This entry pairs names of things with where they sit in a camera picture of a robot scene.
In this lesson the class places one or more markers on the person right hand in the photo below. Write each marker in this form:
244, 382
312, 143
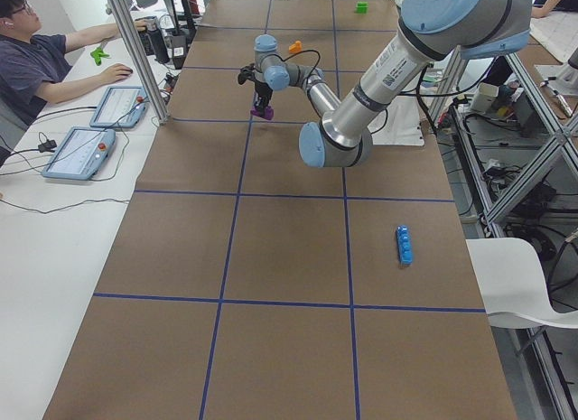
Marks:
111, 74

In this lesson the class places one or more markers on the black keyboard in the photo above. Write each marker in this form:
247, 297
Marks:
144, 38

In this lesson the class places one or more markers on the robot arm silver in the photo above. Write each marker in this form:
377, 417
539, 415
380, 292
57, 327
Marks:
428, 30

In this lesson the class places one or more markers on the near teach pendant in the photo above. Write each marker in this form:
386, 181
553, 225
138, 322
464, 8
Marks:
81, 154

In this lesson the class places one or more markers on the purple trapezoid block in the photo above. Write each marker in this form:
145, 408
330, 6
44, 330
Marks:
263, 115

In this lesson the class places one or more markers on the aluminium frame post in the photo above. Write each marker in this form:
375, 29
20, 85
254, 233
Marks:
126, 26

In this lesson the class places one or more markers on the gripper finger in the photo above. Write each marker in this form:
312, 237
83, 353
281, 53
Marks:
259, 105
267, 105

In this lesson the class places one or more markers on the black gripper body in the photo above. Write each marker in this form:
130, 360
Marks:
261, 87

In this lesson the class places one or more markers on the seated person dark shirt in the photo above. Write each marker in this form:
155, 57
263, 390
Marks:
33, 65

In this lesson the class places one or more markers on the teach pendant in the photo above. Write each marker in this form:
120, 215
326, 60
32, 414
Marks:
81, 154
120, 107

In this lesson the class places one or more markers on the black water bottle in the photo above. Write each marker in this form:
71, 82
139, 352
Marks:
157, 41

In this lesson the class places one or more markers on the orange trapezoid block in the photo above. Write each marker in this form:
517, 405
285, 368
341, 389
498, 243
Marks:
295, 47

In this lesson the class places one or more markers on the green brick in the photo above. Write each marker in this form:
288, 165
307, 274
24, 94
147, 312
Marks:
361, 7

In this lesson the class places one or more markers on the white chair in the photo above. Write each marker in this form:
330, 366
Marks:
512, 285

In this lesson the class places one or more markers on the long blue brick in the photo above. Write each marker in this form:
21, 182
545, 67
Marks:
404, 245

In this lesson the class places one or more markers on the person left hand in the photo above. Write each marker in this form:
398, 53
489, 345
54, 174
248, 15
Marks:
141, 24

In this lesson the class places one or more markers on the far teach pendant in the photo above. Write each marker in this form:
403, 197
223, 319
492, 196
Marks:
120, 107

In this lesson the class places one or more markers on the green toy on desk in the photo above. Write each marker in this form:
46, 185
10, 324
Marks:
98, 55

